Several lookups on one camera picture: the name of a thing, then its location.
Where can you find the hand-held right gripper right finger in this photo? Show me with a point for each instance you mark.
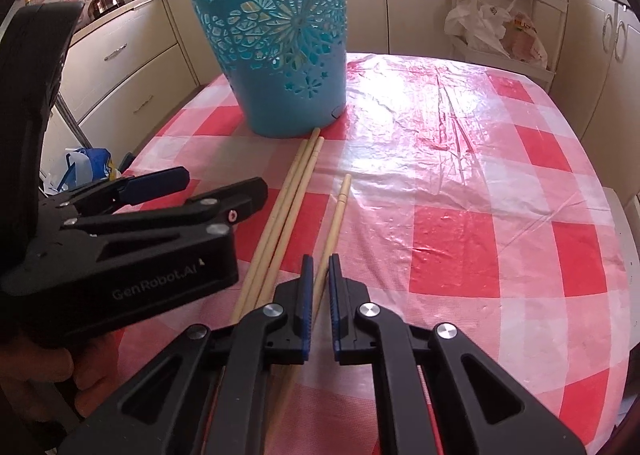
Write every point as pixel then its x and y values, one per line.
pixel 336 305

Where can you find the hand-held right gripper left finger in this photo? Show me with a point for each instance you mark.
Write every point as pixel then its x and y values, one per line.
pixel 305 305

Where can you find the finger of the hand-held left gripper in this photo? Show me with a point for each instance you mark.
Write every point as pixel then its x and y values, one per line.
pixel 215 202
pixel 155 182

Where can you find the wooden chopstick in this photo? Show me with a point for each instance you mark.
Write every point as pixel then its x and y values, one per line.
pixel 336 220
pixel 280 215
pixel 295 220

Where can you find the blue perforated plastic bin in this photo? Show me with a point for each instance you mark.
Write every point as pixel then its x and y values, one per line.
pixel 280 85

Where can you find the person's left hand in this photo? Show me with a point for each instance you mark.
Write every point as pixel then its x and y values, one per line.
pixel 95 367

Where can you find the blue printed bag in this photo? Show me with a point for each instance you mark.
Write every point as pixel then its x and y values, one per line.
pixel 85 162

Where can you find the cream drawer cabinet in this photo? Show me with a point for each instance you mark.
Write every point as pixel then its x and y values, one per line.
pixel 130 70

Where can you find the red checked plastic tablecloth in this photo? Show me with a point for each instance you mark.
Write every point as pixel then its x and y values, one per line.
pixel 475 185

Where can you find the white plastic bag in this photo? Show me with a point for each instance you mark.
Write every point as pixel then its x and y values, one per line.
pixel 475 22

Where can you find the beige plastic bag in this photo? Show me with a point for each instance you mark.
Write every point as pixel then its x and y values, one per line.
pixel 525 37

